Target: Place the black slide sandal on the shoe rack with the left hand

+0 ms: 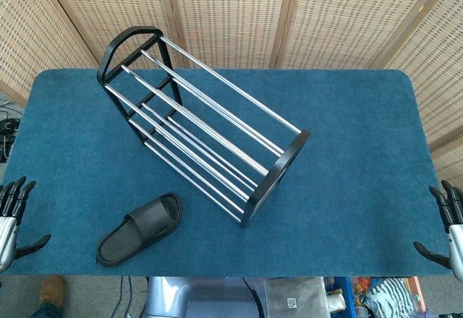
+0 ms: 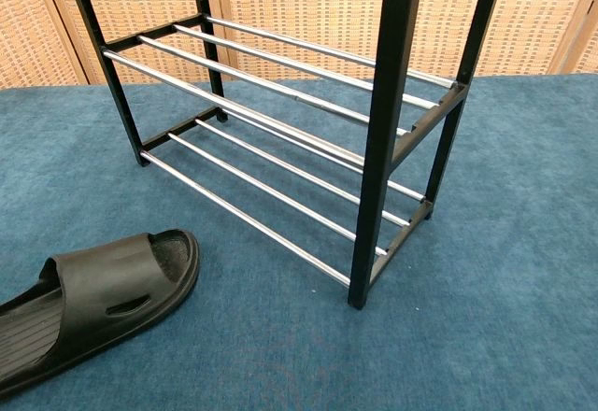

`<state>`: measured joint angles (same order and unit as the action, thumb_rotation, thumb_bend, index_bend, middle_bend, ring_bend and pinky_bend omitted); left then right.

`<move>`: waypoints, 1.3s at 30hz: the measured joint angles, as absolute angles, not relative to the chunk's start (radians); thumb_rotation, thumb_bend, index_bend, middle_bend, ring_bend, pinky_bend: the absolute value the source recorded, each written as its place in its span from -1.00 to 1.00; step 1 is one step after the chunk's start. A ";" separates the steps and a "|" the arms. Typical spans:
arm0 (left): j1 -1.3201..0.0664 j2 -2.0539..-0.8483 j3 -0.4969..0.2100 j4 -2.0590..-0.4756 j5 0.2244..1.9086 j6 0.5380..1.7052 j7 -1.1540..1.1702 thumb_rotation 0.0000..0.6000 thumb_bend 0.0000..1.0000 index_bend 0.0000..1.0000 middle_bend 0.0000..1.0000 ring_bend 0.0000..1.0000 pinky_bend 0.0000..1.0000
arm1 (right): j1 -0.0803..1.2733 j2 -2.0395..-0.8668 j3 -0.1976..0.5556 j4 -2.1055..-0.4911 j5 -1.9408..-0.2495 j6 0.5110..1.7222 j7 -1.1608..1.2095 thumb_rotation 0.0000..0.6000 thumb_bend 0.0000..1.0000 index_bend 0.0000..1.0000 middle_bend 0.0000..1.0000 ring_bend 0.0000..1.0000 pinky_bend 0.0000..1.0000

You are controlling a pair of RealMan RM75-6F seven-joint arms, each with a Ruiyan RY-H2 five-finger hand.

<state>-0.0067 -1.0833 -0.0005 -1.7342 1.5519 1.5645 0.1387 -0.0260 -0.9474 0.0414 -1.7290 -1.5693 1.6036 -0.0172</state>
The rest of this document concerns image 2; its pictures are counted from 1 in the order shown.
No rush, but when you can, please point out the black rubber slide sandal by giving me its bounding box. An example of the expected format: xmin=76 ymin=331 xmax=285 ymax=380
xmin=0 ymin=228 xmax=201 ymax=401

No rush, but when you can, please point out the black metal shoe rack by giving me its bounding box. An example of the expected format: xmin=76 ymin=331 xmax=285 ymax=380
xmin=60 ymin=0 xmax=509 ymax=311

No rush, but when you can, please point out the blue carpet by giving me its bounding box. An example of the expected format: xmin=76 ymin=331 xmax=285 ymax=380
xmin=0 ymin=73 xmax=598 ymax=411

